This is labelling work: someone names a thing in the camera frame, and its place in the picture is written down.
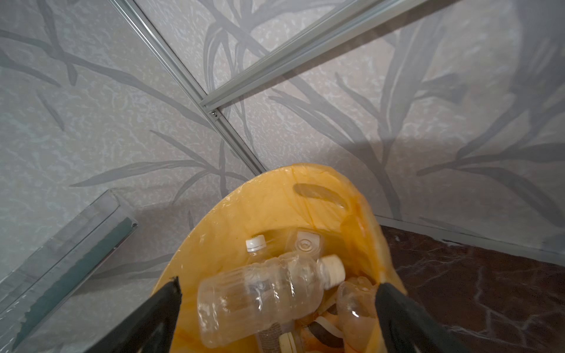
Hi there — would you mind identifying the clear acrylic wall shelf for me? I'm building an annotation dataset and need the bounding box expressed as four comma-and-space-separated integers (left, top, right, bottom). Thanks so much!
1, 190, 138, 352

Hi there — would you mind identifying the clear crushed bottle white cap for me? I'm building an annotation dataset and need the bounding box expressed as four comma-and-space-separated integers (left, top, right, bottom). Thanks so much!
197, 252, 346, 349

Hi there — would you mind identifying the brown Nescafe coffee bottle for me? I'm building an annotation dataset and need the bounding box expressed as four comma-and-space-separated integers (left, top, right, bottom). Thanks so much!
279, 305, 345, 353

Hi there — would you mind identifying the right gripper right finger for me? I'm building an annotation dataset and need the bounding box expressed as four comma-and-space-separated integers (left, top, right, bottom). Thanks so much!
375, 283, 470, 353

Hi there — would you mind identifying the yellow plastic bin liner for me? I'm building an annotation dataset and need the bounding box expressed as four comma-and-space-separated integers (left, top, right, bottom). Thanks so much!
157, 163, 405, 352

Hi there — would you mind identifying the tall clear white label bottle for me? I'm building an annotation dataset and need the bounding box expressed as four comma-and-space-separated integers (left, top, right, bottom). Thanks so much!
246, 235, 272, 265

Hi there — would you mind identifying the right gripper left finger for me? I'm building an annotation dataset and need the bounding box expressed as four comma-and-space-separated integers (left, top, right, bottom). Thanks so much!
87, 277, 182, 352

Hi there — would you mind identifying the orange label bottle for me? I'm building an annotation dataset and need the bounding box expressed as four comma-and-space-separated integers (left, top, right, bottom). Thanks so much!
336, 277, 377, 352

